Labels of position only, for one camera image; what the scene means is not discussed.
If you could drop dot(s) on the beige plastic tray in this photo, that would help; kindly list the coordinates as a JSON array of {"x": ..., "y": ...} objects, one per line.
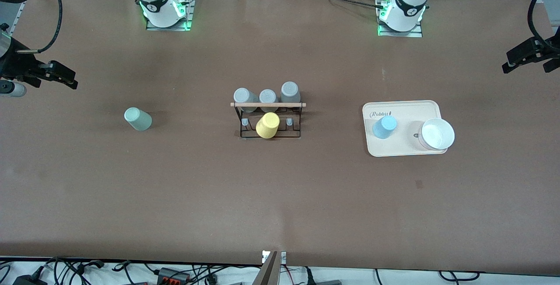
[{"x": 404, "y": 116}]

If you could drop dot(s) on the grey camera mount pole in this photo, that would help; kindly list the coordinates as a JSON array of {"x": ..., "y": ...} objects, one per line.
[{"x": 267, "y": 274}]

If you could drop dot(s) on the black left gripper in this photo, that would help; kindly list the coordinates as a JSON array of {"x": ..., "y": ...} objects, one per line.
[{"x": 539, "y": 49}]

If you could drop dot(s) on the pale green cup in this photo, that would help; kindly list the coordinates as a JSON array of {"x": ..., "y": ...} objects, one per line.
[{"x": 138, "y": 119}]

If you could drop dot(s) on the black power strip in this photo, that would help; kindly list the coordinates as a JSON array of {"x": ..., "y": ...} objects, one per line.
[{"x": 173, "y": 275}]

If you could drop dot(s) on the white bowl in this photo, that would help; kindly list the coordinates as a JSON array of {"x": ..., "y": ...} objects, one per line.
[{"x": 436, "y": 134}]

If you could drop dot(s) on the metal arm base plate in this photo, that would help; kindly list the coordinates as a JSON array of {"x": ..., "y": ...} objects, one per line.
[
  {"x": 400, "y": 33},
  {"x": 189, "y": 9}
]

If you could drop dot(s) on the yellow cup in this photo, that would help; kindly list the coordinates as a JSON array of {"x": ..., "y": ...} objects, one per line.
[{"x": 267, "y": 126}]

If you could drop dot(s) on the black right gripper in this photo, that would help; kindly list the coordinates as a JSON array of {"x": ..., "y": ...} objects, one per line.
[{"x": 18, "y": 65}]

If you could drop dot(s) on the black power adapter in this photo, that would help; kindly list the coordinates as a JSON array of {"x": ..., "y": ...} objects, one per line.
[{"x": 29, "y": 280}]

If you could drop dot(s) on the light blue cup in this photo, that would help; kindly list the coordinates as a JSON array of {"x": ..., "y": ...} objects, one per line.
[{"x": 384, "y": 126}]

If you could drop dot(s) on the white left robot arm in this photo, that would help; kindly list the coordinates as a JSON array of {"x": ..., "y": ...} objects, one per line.
[{"x": 409, "y": 1}]

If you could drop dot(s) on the grey cup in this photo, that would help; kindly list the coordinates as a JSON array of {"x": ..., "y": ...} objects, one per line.
[
  {"x": 243, "y": 98},
  {"x": 267, "y": 97},
  {"x": 290, "y": 92}
]

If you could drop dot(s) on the white mount bracket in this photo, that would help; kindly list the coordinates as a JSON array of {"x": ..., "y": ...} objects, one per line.
[{"x": 282, "y": 257}]

